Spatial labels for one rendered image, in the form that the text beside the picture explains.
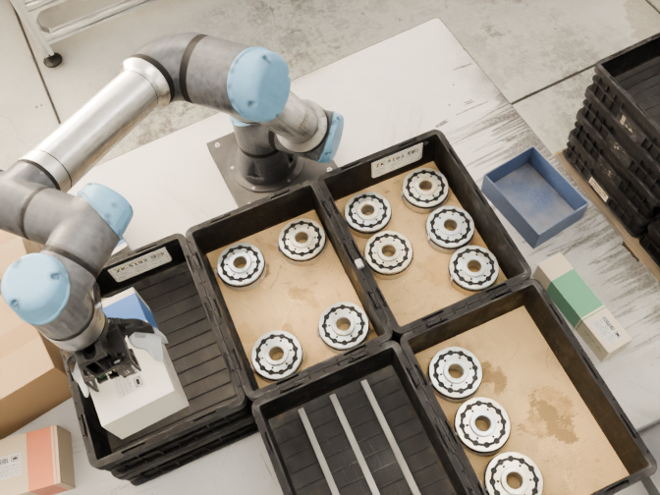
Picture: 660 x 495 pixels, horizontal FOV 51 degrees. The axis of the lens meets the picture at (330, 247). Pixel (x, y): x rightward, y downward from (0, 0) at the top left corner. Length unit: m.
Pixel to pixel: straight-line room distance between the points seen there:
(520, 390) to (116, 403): 0.75
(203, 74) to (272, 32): 1.96
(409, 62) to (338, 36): 1.09
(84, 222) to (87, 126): 0.20
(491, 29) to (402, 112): 1.27
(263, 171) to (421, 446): 0.74
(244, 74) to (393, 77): 0.89
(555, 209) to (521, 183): 0.11
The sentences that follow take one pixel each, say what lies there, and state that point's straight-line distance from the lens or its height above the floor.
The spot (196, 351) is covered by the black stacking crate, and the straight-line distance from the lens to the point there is 1.46.
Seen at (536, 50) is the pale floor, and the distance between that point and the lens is 3.03.
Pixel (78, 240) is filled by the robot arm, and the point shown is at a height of 1.44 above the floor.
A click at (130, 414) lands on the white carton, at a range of 1.13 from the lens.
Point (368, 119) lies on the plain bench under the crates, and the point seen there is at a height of 0.70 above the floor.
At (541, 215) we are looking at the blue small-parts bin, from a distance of 1.73.
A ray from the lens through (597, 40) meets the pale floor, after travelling 3.12.
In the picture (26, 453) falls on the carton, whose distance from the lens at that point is 1.59.
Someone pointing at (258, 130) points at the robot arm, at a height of 0.94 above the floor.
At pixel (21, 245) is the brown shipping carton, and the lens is 1.68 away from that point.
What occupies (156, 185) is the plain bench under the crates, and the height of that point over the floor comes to 0.70.
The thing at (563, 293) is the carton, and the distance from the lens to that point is 1.58.
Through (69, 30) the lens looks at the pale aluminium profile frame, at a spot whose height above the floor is 0.13.
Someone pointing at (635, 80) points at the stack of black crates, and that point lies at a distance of 2.33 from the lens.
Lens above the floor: 2.16
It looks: 62 degrees down
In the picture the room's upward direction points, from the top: 9 degrees counter-clockwise
